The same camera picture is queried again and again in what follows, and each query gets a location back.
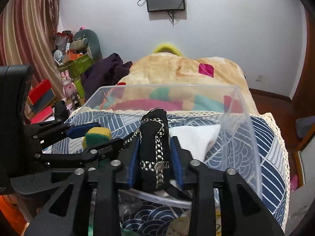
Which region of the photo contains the pink rabbit toy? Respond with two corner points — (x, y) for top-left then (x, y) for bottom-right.
(61, 70), (77, 100)

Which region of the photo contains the red box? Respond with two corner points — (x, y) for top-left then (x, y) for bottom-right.
(27, 79), (56, 114)

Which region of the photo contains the yellow green sponge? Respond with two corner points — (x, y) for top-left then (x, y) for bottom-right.
(82, 127), (112, 149)

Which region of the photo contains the blue white patterned bedsheet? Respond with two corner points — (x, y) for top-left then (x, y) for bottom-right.
(50, 109), (290, 235)

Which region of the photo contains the clear plastic storage box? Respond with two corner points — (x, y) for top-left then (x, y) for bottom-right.
(80, 84), (263, 209)

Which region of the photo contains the dark purple clothing pile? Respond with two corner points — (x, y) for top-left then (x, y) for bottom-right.
(81, 53), (133, 100)

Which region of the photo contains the beige patterned fleece blanket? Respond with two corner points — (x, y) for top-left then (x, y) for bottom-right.
(105, 52), (259, 115)

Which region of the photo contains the grey dinosaur plush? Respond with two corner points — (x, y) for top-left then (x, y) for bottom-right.
(70, 29), (103, 61)

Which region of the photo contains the striped brown curtain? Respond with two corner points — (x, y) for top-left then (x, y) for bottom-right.
(0, 0), (65, 118)

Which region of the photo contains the black pouch with silver chain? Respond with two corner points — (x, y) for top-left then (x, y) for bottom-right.
(124, 108), (172, 192)

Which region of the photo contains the green bottle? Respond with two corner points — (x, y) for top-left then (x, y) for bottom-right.
(74, 78), (85, 98)

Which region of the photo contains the green cardboard box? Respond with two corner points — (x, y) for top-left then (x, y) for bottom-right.
(58, 54), (94, 79)

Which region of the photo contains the red book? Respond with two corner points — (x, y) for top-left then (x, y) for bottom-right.
(31, 106), (53, 124)

